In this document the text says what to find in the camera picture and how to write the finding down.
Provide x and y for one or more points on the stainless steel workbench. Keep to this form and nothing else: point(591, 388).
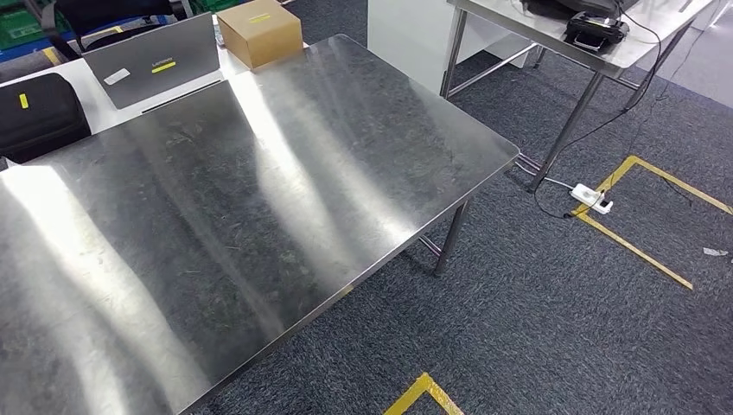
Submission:
point(200, 229)

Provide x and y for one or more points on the white cabinet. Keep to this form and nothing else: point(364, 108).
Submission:
point(401, 40)

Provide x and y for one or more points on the yellow floor tape square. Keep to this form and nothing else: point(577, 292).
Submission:
point(630, 246)
point(421, 386)

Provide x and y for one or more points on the brown cardboard box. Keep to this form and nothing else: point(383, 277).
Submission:
point(263, 34)

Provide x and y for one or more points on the white power strip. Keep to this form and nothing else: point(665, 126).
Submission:
point(590, 197)

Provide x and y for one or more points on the stainless steel side table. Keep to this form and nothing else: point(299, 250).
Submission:
point(515, 23)

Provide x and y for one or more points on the green plastic crate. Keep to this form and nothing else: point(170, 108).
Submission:
point(17, 28)
point(215, 4)

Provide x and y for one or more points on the grey laptop with stickers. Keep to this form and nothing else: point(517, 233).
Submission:
point(154, 63)

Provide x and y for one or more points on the black bag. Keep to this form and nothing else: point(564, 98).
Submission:
point(572, 6)

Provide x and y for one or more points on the black handheld device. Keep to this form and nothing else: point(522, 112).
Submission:
point(595, 28)

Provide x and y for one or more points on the black case with yellow sticker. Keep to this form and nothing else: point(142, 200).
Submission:
point(40, 120)

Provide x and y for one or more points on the small white paper scrap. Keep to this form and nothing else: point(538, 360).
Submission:
point(716, 252)

